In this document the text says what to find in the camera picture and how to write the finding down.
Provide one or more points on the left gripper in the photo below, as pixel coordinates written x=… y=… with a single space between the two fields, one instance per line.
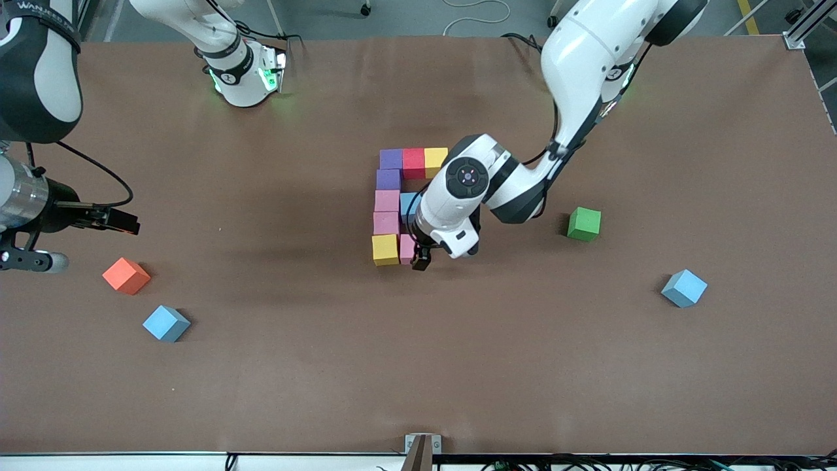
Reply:
x=422 y=256

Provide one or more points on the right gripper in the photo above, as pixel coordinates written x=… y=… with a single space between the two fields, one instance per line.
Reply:
x=65 y=211

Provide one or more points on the pink foam block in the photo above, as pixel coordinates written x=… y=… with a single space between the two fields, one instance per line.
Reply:
x=386 y=223
x=387 y=201
x=406 y=250

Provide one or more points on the blue foam block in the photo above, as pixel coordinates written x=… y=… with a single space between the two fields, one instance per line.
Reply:
x=407 y=204
x=166 y=324
x=684 y=288

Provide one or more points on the yellow foam block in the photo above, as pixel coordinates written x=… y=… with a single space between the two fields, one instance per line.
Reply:
x=385 y=250
x=433 y=160

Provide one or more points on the red foam block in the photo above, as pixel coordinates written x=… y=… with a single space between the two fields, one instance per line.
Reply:
x=414 y=163

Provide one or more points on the purple foam block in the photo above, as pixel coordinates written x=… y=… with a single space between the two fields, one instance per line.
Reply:
x=391 y=159
x=388 y=180

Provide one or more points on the green foam block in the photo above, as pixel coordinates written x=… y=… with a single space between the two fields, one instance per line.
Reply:
x=584 y=224

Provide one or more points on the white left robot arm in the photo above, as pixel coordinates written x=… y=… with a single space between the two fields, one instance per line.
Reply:
x=582 y=52

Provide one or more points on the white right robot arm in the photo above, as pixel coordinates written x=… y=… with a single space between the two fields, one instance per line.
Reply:
x=39 y=78

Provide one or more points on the orange foam block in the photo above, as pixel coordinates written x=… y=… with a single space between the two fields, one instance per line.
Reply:
x=126 y=276

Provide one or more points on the brown paper table cover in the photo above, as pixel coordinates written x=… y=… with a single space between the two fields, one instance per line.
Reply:
x=418 y=379

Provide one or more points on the green lit connector box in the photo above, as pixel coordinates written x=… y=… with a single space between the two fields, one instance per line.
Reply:
x=274 y=69

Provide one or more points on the metal table bracket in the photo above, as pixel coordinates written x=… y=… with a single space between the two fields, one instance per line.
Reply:
x=422 y=451

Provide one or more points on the aluminium frame post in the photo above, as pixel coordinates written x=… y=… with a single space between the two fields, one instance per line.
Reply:
x=794 y=39

